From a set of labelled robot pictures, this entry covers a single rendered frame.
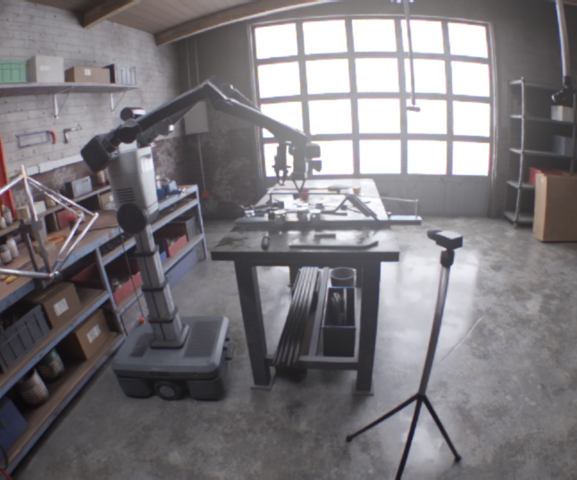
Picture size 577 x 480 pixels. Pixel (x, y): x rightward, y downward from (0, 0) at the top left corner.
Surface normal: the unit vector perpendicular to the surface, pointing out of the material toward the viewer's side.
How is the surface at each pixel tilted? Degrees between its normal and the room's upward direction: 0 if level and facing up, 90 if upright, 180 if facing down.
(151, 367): 45
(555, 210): 82
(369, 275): 90
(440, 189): 90
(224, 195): 90
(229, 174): 90
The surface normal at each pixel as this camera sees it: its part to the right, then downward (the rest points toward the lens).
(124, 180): 0.03, 0.35
